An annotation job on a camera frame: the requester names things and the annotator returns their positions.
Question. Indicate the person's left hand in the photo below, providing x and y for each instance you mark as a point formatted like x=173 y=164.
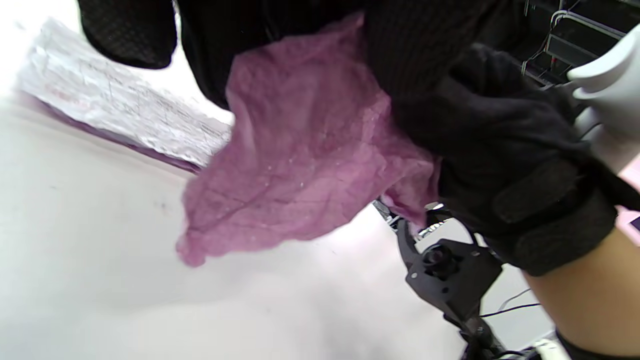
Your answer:
x=500 y=150

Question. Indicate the person's right hand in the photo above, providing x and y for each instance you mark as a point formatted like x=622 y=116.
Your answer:
x=250 y=30

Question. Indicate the white invoice paper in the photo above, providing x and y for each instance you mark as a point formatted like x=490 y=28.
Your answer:
x=110 y=95

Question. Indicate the person's left forearm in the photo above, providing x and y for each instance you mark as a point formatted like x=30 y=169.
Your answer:
x=595 y=300

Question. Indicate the black and white hand controller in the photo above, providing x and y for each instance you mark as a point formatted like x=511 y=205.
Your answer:
x=615 y=100

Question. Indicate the white metal tube frame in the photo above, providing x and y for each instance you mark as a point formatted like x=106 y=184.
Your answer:
x=560 y=20

